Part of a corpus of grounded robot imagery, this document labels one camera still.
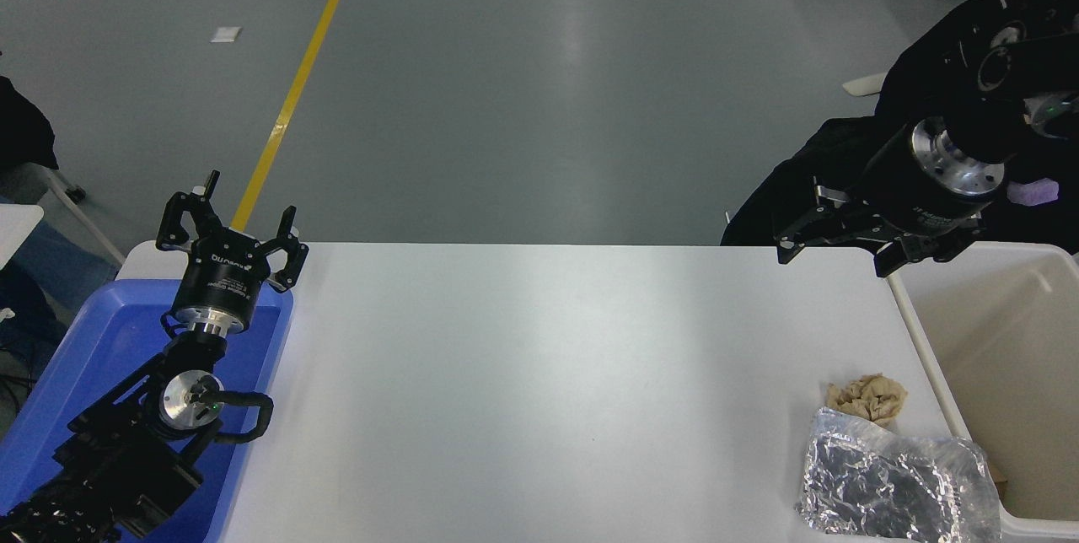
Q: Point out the seated person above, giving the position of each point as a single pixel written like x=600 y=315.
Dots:
x=801 y=159

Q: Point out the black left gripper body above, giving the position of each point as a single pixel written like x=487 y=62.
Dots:
x=221 y=280

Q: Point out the large pale plastic bin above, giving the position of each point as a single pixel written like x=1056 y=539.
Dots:
x=1011 y=341

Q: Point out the white flat floor object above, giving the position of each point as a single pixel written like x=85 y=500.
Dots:
x=861 y=83

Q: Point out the crumpled tan paper ball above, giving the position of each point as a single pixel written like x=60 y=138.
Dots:
x=872 y=401

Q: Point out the person at table edge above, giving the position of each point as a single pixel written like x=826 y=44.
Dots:
x=21 y=130

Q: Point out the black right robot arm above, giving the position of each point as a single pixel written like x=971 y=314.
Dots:
x=1011 y=62

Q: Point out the small white side table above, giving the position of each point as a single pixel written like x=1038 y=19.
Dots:
x=17 y=231

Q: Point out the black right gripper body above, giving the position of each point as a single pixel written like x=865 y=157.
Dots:
x=910 y=197

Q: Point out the blue plastic tray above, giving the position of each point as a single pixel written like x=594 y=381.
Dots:
x=84 y=357

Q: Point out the white metal frame leg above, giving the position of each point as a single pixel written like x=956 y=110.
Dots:
x=84 y=218

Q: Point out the tan paper piece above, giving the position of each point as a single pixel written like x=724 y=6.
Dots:
x=996 y=477

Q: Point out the white paper scrap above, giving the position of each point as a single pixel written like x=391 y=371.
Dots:
x=226 y=34

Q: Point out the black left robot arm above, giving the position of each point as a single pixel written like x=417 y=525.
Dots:
x=126 y=459

